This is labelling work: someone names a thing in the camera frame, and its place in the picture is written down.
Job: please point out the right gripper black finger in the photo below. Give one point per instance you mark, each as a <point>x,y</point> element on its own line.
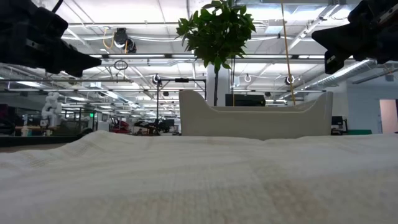
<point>340,49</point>
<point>339,34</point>

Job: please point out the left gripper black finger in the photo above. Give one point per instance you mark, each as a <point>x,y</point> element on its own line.
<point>81,60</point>
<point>74,72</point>

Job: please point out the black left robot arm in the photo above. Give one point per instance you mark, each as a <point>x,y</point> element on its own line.
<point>12,37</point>

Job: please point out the grey plastic tupperware container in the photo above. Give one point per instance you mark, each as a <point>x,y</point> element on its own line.
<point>248,124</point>

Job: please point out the white humanoid robot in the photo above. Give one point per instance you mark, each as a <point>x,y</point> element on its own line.
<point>52,109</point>

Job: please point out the red machine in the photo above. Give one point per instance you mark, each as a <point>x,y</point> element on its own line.
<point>119,126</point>

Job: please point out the pink door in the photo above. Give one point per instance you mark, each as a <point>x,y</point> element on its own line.
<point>388,116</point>

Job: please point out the green potted plant black pot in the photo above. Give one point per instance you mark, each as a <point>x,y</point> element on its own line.
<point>217,31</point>

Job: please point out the white checked dish towel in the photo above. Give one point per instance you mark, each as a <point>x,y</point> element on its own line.
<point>199,180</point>

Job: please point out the silver ventilation duct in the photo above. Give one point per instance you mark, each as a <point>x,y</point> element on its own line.
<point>342,74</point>

